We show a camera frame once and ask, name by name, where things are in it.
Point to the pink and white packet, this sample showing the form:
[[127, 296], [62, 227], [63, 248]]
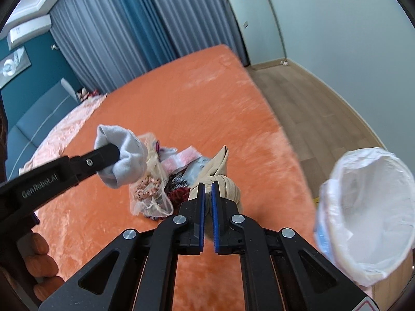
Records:
[[181, 158]]

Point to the trash bin with white liner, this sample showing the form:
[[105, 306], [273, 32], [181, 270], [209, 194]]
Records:
[[366, 201]]

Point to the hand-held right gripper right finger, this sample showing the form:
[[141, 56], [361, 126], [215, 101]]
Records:
[[216, 220]]

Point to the small plush toy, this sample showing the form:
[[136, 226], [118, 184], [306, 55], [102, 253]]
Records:
[[86, 94]]

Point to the person's left hand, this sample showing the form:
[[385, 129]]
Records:
[[42, 259]]

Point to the pink scrunchie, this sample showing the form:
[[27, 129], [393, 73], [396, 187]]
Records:
[[147, 188]]

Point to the framed wall picture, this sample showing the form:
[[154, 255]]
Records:
[[13, 66]]

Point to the beige knotted cloth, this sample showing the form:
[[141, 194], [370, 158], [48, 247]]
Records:
[[227, 188]]

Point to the pale blue printed packet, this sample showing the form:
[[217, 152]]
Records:
[[202, 164]]

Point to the blue padded headboard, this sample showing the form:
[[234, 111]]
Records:
[[29, 120]]

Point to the orange plush blanket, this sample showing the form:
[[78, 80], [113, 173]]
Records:
[[194, 103]]

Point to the white air conditioner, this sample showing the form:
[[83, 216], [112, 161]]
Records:
[[29, 30]]

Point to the small white floor object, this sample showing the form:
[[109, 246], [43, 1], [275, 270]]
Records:
[[284, 62]]

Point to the blue curtain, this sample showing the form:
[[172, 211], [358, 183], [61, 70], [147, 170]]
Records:
[[142, 22]]

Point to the dark red knit cloth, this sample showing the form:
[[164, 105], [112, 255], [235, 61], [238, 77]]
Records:
[[176, 195]]

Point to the clear plastic bag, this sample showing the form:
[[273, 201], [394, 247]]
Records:
[[155, 205]]

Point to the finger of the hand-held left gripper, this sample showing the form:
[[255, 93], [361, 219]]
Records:
[[94, 162]]

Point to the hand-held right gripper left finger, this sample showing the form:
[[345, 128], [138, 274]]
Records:
[[200, 220]]

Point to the standing mirror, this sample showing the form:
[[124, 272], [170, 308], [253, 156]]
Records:
[[259, 22]]

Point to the grey curtain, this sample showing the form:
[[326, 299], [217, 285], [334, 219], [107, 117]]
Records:
[[84, 39], [201, 13]]

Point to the grey sock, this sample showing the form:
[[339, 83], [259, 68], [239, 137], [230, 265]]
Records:
[[129, 149]]

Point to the pink satin quilt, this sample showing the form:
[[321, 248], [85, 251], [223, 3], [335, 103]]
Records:
[[64, 126]]

